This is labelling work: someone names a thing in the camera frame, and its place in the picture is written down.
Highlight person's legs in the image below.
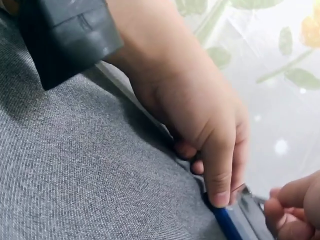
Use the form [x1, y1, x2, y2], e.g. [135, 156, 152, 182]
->
[0, 9, 241, 240]

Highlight person's left hand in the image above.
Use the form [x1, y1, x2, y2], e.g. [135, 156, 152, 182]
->
[104, 0, 251, 209]

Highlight black wrist band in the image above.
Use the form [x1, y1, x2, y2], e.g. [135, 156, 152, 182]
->
[18, 0, 125, 91]

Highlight person's right hand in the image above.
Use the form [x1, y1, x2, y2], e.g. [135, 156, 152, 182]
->
[263, 169, 320, 240]

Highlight blue and silver long tool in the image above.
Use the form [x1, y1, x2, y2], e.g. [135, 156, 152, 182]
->
[204, 183, 276, 240]

